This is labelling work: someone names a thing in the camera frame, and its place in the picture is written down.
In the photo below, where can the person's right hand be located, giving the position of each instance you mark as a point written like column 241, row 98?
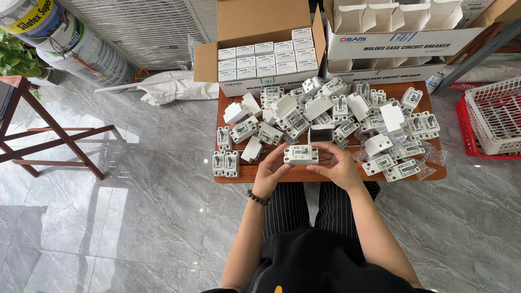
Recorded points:
column 344, row 169

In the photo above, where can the person's left hand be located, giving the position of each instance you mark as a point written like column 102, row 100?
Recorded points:
column 266, row 171

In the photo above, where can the single white breaker unit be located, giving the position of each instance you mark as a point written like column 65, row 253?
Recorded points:
column 301, row 155

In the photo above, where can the low wooden table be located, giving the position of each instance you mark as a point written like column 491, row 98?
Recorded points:
column 309, row 174

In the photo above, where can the person's striped trousers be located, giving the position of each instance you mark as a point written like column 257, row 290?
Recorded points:
column 293, row 207

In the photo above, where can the heap of white circuit breakers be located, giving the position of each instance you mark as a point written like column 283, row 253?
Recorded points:
column 293, row 118

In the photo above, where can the clear plastic screw bags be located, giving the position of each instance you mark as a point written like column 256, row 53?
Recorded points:
column 433, row 156

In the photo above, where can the person's black shirt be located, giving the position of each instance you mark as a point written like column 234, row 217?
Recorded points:
column 317, row 264

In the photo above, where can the flat carton of folded boxes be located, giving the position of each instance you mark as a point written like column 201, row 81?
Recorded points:
column 382, row 73

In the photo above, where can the rows of closed white packets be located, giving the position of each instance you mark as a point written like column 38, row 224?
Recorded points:
column 266, row 61

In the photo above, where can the white woven sack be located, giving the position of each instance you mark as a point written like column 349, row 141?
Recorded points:
column 179, row 87

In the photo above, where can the white spray can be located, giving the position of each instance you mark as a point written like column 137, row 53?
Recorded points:
column 434, row 82

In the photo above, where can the red plastic basket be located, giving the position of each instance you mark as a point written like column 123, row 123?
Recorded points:
column 466, row 130

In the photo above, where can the large carton of folded boxes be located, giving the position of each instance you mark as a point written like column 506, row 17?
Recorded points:
column 407, row 44

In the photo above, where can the carton with packed boxes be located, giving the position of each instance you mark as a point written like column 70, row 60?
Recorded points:
column 252, row 20

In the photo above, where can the white plastic strip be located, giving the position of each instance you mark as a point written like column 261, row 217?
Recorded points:
column 138, row 83

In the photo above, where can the white plastic basket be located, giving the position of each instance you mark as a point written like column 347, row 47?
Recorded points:
column 494, row 118

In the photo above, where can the white slatted grille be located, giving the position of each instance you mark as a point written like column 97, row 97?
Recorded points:
column 150, row 28

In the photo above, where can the dark wooden folding stand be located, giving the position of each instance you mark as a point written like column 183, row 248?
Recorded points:
column 57, row 134

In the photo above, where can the stack of paint buckets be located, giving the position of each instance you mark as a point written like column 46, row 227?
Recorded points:
column 77, row 44

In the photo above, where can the green potted plant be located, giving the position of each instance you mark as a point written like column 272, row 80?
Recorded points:
column 16, row 57

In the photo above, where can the grey metal frame leg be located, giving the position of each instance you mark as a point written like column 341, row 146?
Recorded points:
column 476, row 55

